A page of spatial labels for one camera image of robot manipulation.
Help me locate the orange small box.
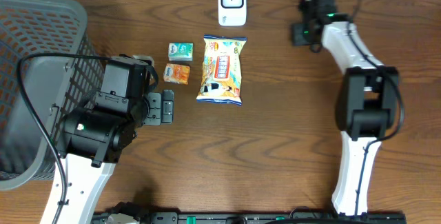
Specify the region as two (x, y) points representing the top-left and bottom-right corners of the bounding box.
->
(163, 63), (191, 85)

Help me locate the teal silver small box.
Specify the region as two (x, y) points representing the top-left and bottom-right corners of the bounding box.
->
(168, 43), (194, 61)

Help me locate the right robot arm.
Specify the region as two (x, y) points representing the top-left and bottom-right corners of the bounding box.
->
(292, 0), (404, 218)

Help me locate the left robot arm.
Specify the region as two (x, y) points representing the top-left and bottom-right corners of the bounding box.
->
(41, 54), (174, 223)

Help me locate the white barcode scanner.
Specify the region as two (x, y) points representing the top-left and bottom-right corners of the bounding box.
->
(218, 0), (247, 26)

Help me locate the grey plastic mesh basket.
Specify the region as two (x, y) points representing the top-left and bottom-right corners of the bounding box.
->
(1, 0), (104, 191)

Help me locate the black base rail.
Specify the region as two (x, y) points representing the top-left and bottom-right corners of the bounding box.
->
(90, 202), (407, 224)

